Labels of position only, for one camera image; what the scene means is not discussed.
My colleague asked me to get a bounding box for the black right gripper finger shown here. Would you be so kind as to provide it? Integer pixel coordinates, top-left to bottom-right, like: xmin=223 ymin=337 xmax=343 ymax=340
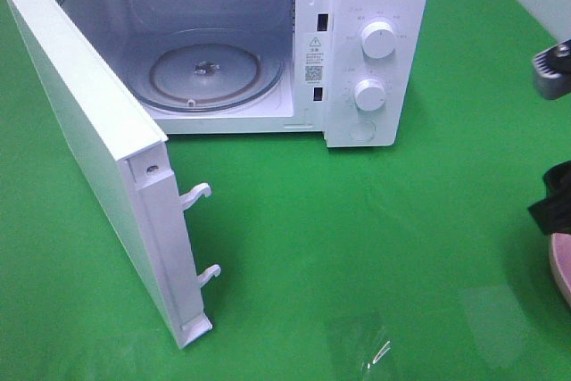
xmin=528 ymin=164 xmax=570 ymax=235

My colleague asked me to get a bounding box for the pink round plate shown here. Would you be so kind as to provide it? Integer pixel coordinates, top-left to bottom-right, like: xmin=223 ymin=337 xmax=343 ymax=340
xmin=549 ymin=233 xmax=571 ymax=305

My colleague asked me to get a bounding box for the round door release button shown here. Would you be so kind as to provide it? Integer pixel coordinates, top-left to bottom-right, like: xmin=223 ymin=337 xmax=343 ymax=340
xmin=349 ymin=120 xmax=377 ymax=142

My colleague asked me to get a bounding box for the white microwave knob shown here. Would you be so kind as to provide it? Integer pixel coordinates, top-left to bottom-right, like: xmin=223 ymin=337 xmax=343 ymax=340
xmin=353 ymin=79 xmax=386 ymax=112
xmin=360 ymin=20 xmax=396 ymax=60

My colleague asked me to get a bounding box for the white microwave door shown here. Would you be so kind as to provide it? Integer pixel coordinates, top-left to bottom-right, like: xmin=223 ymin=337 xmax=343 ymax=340
xmin=8 ymin=0 xmax=220 ymax=347

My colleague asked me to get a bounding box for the white microwave oven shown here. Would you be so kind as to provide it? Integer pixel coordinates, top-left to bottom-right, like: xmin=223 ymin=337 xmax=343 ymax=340
xmin=55 ymin=0 xmax=426 ymax=147

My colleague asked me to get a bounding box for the white warning label sticker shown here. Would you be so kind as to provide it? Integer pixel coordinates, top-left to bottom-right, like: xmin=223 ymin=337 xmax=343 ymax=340
xmin=302 ymin=31 xmax=329 ymax=85

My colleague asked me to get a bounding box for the glass microwave turntable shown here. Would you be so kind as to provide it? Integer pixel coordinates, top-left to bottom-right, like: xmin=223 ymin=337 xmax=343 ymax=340
xmin=126 ymin=28 xmax=291 ymax=113

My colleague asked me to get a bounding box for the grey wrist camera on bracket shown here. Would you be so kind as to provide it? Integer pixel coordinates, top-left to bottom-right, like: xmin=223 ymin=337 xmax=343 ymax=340
xmin=532 ymin=39 xmax=570 ymax=100

